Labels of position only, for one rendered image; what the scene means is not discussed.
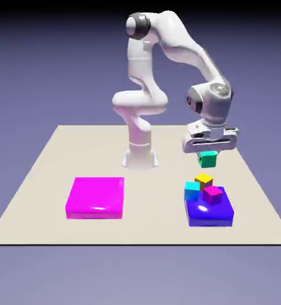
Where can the small yellow cube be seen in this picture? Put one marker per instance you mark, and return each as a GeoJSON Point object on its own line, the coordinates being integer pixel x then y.
{"type": "Point", "coordinates": [203, 178]}

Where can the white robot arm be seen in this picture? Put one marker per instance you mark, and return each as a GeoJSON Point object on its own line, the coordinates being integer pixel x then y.
{"type": "Point", "coordinates": [145, 71]}

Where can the small cyan cube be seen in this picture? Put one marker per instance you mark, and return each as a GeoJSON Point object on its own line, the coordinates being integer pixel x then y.
{"type": "Point", "coordinates": [191, 190]}

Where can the small green cube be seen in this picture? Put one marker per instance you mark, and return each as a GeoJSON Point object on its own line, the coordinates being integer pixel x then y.
{"type": "Point", "coordinates": [208, 159]}

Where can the large blue box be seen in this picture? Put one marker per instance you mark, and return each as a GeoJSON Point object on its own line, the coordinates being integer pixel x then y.
{"type": "Point", "coordinates": [209, 212]}

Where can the large magenta box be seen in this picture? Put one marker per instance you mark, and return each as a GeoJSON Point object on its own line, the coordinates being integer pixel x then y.
{"type": "Point", "coordinates": [96, 197]}

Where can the small magenta cube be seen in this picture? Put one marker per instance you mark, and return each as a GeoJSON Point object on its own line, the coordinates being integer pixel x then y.
{"type": "Point", "coordinates": [212, 195]}

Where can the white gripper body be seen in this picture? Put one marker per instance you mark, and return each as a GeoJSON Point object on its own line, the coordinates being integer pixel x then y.
{"type": "Point", "coordinates": [209, 141]}

